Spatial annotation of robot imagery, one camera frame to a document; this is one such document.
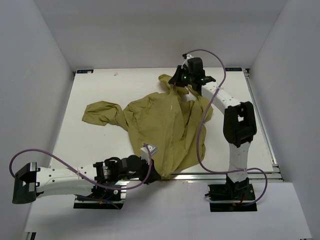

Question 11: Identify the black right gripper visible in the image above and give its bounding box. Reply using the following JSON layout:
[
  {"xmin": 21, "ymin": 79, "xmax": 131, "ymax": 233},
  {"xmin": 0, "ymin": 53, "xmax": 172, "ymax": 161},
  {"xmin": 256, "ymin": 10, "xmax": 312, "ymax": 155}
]
[{"xmin": 169, "ymin": 65, "xmax": 195, "ymax": 88}]

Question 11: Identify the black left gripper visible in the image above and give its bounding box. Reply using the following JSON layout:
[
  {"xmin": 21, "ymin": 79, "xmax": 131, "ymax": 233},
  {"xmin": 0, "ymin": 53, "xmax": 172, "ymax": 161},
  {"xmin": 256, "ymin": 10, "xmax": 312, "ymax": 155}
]
[{"xmin": 118, "ymin": 156, "xmax": 161, "ymax": 185}]

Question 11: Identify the olive green jacket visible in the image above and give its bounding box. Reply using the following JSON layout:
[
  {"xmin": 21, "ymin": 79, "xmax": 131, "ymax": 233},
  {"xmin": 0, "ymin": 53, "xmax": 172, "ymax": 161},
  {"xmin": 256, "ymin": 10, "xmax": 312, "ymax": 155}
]
[{"xmin": 82, "ymin": 74, "xmax": 213, "ymax": 178}]

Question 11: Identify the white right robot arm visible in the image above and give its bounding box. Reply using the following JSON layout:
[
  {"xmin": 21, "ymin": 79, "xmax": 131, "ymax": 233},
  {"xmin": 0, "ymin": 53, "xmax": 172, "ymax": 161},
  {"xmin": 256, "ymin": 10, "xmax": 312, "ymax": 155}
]
[{"xmin": 169, "ymin": 54, "xmax": 257, "ymax": 200}]

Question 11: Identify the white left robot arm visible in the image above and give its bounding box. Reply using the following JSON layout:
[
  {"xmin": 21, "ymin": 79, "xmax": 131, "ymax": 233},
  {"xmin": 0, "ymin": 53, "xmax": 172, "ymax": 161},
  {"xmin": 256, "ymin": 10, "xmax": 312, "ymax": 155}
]
[{"xmin": 12, "ymin": 155, "xmax": 161, "ymax": 205}]

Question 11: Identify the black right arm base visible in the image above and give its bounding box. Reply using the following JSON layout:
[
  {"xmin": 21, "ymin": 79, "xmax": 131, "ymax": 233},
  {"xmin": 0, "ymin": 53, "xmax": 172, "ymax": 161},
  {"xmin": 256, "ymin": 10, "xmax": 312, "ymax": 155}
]
[{"xmin": 204, "ymin": 176, "xmax": 258, "ymax": 213}]

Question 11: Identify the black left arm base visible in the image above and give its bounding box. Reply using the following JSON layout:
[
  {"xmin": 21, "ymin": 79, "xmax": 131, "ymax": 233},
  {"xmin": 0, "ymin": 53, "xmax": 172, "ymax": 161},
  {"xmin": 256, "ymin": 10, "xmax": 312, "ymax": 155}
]
[{"xmin": 73, "ymin": 186, "xmax": 126, "ymax": 210}]

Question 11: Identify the blue label sticker right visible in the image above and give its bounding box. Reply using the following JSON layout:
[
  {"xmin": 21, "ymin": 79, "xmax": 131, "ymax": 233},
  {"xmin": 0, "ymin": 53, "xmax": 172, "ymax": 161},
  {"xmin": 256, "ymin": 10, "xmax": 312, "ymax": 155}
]
[{"xmin": 225, "ymin": 67, "xmax": 243, "ymax": 72}]

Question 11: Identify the blue label sticker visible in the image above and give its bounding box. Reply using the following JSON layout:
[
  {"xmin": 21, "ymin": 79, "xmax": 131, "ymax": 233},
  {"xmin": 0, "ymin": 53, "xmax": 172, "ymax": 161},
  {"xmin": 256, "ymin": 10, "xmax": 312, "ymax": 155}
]
[
  {"xmin": 225, "ymin": 67, "xmax": 243, "ymax": 72},
  {"xmin": 76, "ymin": 69, "xmax": 94, "ymax": 74}
]

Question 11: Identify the blue label sticker left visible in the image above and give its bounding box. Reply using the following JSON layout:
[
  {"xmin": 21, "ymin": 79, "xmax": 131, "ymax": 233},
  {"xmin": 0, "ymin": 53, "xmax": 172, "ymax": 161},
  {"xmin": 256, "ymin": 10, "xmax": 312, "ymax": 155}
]
[{"xmin": 76, "ymin": 69, "xmax": 94, "ymax": 74}]

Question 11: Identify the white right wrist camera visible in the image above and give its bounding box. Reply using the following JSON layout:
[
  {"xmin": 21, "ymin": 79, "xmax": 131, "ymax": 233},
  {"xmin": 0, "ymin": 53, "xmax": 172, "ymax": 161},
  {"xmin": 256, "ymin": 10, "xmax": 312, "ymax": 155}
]
[{"xmin": 181, "ymin": 53, "xmax": 193, "ymax": 73}]

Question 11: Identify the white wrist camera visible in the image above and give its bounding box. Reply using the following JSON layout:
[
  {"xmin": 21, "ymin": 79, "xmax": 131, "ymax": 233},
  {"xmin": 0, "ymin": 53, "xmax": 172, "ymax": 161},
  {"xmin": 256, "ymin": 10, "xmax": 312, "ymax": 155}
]
[
  {"xmin": 140, "ymin": 143, "xmax": 158, "ymax": 161},
  {"xmin": 181, "ymin": 53, "xmax": 193, "ymax": 73}
]

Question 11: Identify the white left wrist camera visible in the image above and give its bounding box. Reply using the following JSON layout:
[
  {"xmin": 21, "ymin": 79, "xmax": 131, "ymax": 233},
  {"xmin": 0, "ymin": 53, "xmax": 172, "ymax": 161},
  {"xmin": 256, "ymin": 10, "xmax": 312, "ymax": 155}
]
[{"xmin": 140, "ymin": 143, "xmax": 158, "ymax": 161}]

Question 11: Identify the aluminium table edge rail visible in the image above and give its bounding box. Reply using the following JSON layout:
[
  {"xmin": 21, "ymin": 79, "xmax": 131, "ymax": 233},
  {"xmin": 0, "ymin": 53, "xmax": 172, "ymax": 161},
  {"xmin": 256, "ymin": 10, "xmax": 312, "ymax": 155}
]
[{"xmin": 44, "ymin": 171, "xmax": 285, "ymax": 182}]

